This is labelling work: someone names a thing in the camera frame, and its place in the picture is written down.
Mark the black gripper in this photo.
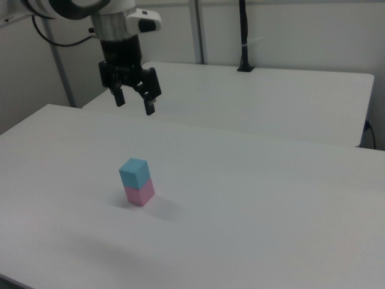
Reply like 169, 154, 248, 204
98, 35, 162, 116

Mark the blue cube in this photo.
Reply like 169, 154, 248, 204
119, 157, 149, 190

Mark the pink cube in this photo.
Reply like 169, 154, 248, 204
123, 177, 156, 208

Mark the white side table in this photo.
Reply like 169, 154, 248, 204
82, 61, 375, 149

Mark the grey partition post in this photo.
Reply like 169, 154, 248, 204
188, 0, 209, 65
44, 16, 76, 108

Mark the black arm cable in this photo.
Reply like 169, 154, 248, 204
31, 14, 99, 48

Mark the black camera stand pole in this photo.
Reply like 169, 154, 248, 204
236, 0, 256, 73

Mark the black floor cable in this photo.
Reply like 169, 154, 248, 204
364, 120, 377, 150

